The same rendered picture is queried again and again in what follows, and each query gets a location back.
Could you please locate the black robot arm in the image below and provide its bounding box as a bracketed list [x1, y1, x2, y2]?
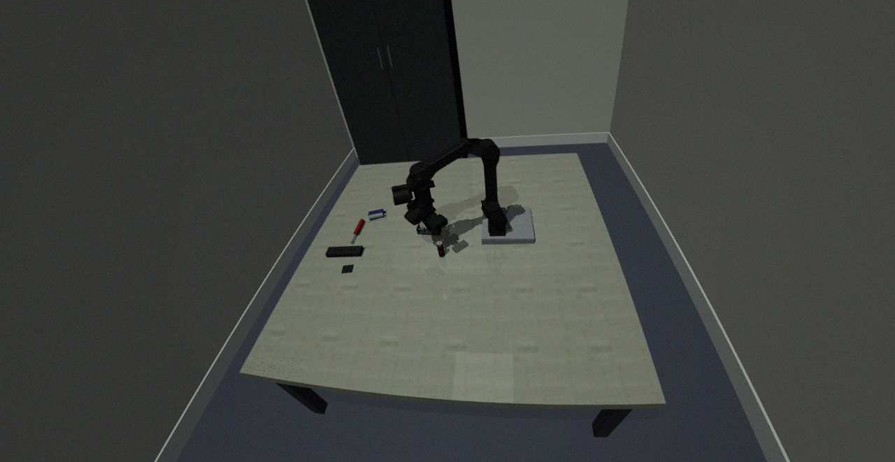
[392, 138, 508, 236]

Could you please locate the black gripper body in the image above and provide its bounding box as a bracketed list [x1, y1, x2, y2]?
[407, 198, 448, 231]

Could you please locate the red-handled screwdriver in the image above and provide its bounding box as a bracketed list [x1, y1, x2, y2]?
[351, 219, 364, 243]

